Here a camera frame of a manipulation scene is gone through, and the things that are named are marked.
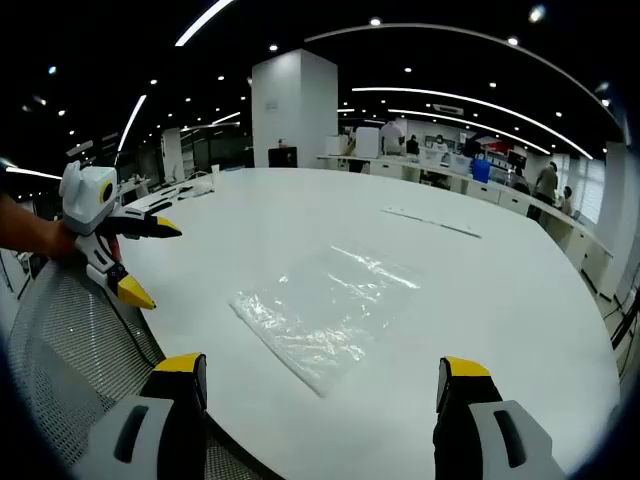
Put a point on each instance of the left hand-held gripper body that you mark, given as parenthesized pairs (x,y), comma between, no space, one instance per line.
(85,205)

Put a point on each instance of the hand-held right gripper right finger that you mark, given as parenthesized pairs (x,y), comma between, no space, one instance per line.
(500,440)

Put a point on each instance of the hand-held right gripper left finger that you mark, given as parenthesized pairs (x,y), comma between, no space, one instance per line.
(125,440)

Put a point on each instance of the clear resealable bag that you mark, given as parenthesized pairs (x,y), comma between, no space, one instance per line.
(310,325)

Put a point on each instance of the person's left hand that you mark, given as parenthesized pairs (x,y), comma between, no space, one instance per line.
(64,241)

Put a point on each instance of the grey mesh office chair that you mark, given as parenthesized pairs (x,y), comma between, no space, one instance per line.
(60,340)

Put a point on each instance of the small white table sign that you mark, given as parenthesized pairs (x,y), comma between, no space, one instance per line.
(215,172)

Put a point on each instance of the white square pillar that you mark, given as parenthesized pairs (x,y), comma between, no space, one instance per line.
(290,110)

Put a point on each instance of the white flat strip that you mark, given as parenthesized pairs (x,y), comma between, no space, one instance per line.
(430,222)

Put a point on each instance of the white box appliance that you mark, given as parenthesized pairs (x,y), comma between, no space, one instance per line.
(368,142)

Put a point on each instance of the white long counter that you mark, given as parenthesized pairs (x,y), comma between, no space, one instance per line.
(480,192)

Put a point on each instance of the blue storage box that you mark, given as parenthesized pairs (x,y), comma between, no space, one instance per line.
(481,169)

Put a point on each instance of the long ceiling light strip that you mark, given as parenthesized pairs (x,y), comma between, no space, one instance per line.
(475,102)

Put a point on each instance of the red white wall banner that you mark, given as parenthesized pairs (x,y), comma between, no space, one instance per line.
(495,146)

